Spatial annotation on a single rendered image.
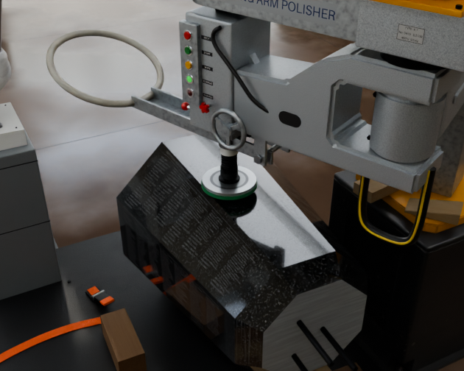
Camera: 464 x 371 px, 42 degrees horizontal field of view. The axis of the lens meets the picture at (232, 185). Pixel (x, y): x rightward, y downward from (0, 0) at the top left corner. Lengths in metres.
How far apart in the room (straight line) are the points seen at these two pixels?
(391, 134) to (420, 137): 0.08
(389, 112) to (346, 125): 0.22
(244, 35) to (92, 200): 2.14
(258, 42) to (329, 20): 0.41
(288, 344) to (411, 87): 0.98
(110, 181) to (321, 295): 2.28
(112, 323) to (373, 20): 1.81
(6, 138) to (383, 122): 1.74
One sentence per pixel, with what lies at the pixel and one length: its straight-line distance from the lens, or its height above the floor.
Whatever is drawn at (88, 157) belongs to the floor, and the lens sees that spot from 4.34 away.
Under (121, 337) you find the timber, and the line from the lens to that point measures 2.76.
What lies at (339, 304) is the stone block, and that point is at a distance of 2.14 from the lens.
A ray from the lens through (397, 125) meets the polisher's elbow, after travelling 1.73.
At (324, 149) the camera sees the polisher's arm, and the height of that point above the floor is 1.21.
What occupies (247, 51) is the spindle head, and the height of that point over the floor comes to 1.43.
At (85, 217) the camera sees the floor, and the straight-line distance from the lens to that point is 3.73.
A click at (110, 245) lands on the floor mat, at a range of 3.45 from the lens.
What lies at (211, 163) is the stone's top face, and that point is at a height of 0.82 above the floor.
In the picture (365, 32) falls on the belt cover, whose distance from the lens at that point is 1.65.
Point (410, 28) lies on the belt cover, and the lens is 1.59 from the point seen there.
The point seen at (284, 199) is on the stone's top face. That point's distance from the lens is 2.32.
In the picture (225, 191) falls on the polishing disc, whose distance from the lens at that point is 2.25.
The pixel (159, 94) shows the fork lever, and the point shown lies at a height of 1.11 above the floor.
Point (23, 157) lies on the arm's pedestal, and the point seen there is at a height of 0.77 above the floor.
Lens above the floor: 2.12
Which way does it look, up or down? 33 degrees down
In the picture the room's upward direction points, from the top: straight up
